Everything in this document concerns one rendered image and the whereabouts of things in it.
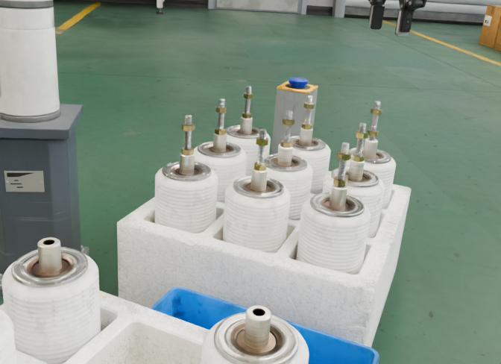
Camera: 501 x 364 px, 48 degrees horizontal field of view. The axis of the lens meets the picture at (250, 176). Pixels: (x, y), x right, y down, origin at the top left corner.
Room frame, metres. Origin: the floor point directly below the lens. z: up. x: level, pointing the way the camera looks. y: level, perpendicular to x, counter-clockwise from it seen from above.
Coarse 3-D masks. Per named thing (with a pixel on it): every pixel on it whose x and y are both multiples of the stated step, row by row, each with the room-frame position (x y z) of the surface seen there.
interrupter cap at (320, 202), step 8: (328, 192) 0.75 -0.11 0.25; (312, 200) 0.72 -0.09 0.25; (320, 200) 0.72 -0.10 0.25; (328, 200) 0.73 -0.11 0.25; (352, 200) 0.73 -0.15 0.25; (320, 208) 0.69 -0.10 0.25; (328, 208) 0.70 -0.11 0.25; (344, 208) 0.71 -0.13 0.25; (352, 208) 0.70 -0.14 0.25; (360, 208) 0.70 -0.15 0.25; (336, 216) 0.68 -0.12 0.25; (344, 216) 0.68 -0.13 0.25; (352, 216) 0.68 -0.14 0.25
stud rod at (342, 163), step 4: (344, 144) 0.71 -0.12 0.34; (348, 144) 0.71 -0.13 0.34; (344, 148) 0.71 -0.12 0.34; (348, 148) 0.71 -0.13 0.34; (344, 152) 0.71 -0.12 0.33; (340, 160) 0.71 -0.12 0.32; (344, 160) 0.71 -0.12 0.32; (340, 164) 0.71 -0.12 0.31; (344, 164) 0.71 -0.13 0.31; (340, 168) 0.71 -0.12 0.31; (344, 168) 0.71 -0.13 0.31; (340, 172) 0.71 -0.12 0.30; (344, 172) 0.71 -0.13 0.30; (340, 176) 0.71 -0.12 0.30; (344, 176) 0.71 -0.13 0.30
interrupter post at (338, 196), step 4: (332, 188) 0.71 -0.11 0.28; (336, 188) 0.70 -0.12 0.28; (340, 188) 0.70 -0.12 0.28; (344, 188) 0.71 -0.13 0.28; (332, 192) 0.71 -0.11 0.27; (336, 192) 0.70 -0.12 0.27; (340, 192) 0.70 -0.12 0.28; (344, 192) 0.70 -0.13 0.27; (332, 196) 0.71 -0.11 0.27; (336, 196) 0.70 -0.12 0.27; (340, 196) 0.70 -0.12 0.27; (344, 196) 0.70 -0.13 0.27; (332, 200) 0.71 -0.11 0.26; (336, 200) 0.70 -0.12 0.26; (340, 200) 0.70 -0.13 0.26; (344, 200) 0.71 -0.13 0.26; (332, 204) 0.71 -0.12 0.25; (336, 204) 0.70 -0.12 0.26; (340, 204) 0.70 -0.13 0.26; (344, 204) 0.71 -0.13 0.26; (336, 208) 0.70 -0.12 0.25; (340, 208) 0.70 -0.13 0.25
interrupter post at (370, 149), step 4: (368, 140) 0.93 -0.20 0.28; (376, 140) 0.93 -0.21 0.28; (368, 144) 0.93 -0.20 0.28; (372, 144) 0.92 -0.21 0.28; (376, 144) 0.93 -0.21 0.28; (364, 148) 0.93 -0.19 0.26; (368, 148) 0.92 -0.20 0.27; (372, 148) 0.92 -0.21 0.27; (364, 152) 0.93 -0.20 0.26; (368, 152) 0.92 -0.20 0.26; (372, 152) 0.92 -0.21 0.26; (364, 156) 0.93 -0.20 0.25; (368, 156) 0.92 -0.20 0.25; (372, 156) 0.92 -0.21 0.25
